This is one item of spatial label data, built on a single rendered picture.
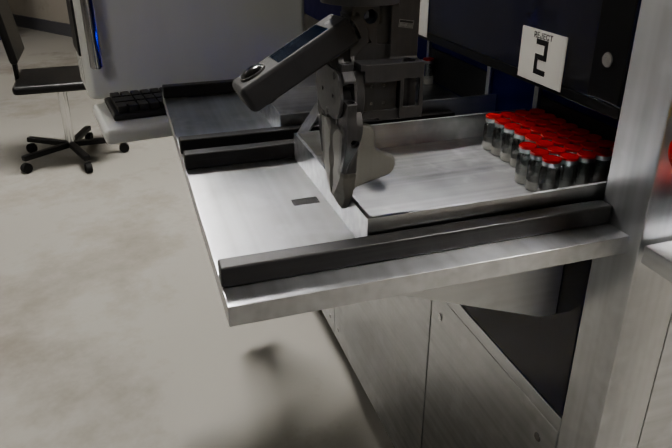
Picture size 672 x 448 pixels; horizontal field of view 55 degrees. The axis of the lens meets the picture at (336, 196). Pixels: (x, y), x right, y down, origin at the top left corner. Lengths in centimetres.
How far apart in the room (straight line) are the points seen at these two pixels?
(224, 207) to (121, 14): 80
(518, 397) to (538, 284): 22
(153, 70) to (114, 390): 88
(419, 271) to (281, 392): 124
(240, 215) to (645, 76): 42
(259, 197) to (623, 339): 42
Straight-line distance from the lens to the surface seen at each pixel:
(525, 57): 81
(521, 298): 78
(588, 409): 83
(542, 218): 66
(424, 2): 105
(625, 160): 69
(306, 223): 66
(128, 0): 144
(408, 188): 74
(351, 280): 57
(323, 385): 180
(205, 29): 148
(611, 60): 70
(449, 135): 91
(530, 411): 94
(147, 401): 182
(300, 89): 115
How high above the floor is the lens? 118
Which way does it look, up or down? 24 degrees down
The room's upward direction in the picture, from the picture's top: straight up
